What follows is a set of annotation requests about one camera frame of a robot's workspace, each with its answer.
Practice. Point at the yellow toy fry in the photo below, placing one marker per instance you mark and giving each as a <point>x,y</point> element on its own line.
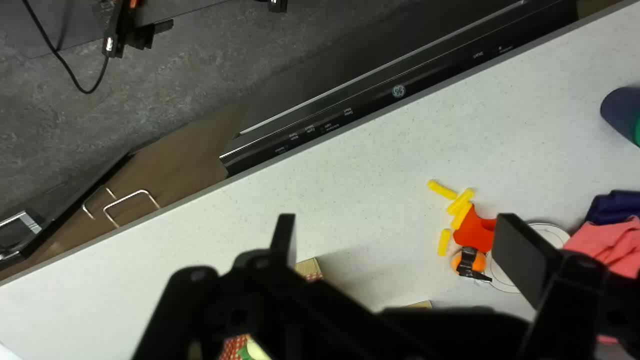
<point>440,188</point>

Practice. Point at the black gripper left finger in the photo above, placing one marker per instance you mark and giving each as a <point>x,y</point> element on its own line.
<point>282,245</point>

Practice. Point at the wooden lower cabinet drawer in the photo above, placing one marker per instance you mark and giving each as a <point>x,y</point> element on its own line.
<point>117,193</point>

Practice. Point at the navy cup green rim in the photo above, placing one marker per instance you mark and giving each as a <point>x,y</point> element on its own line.
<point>621,108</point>

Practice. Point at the black dishwasher front panel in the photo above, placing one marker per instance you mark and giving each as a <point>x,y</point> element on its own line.
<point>412,49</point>

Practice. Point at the dark navy cloth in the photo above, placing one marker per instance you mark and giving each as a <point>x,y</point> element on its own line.
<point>614,207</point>

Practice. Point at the coral pink cloth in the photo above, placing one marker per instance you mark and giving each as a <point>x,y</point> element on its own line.
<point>613,245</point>

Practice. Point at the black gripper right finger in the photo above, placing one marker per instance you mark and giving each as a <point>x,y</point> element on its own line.
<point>525,257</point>

